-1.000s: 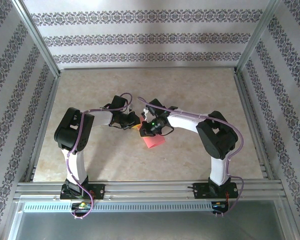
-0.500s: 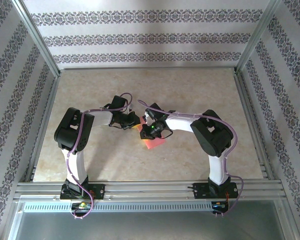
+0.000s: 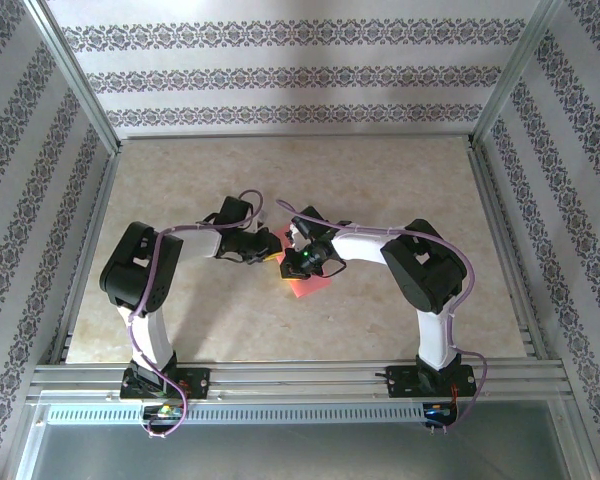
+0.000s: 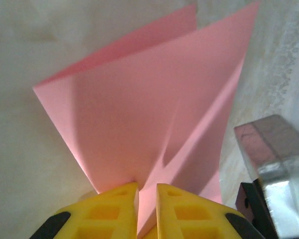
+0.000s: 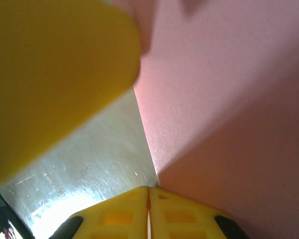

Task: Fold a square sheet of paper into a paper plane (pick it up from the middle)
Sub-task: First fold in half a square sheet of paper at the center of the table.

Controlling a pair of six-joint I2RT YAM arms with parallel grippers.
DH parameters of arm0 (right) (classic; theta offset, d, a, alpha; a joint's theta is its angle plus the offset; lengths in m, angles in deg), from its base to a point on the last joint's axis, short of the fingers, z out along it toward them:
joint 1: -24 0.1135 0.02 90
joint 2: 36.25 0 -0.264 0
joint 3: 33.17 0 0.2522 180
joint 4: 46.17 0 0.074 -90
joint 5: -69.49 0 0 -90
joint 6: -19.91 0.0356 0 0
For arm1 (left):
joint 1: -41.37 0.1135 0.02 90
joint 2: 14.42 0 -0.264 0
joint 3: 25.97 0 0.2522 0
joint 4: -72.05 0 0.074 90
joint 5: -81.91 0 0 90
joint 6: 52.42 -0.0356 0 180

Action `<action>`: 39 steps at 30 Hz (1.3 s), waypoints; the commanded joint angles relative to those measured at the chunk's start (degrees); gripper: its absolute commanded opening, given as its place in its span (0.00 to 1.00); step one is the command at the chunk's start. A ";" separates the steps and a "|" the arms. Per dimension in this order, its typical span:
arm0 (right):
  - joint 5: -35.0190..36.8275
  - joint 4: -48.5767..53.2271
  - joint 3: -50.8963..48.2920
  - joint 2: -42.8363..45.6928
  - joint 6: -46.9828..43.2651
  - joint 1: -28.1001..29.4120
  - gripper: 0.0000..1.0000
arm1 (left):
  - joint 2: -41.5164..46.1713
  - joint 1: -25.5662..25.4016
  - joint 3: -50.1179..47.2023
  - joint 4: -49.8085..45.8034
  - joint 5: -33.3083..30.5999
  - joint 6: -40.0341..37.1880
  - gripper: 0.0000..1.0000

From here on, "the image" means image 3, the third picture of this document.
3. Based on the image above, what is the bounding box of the pink square paper sheet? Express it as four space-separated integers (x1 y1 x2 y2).
271 224 334 300

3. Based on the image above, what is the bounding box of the grey metal panel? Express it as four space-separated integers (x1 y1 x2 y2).
14 399 596 480

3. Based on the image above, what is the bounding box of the small electronics board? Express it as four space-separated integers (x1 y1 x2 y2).
422 402 459 420
142 403 187 421

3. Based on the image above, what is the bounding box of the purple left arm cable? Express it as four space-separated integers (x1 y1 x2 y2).
128 188 265 441

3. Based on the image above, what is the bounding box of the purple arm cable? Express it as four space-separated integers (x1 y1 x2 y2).
277 199 490 435
128 188 265 441

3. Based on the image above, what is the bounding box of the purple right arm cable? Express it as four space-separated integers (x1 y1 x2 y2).
277 199 490 435

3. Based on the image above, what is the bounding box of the long aluminium mounting rail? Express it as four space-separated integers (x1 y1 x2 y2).
27 362 574 401

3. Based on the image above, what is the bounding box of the thin aluminium wall rail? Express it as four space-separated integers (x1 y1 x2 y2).
114 130 476 144

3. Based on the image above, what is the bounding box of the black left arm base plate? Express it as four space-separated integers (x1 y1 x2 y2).
119 367 212 401

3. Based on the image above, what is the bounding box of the grey slotted cable duct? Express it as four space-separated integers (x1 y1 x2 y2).
44 403 426 426

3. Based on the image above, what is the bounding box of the aluminium side rail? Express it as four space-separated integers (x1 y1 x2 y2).
47 149 121 365
467 144 551 361

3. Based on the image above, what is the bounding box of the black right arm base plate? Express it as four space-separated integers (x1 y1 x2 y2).
385 364 479 400

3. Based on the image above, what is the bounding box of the aluminium frame post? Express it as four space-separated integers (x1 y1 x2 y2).
22 0 124 156
469 0 566 151

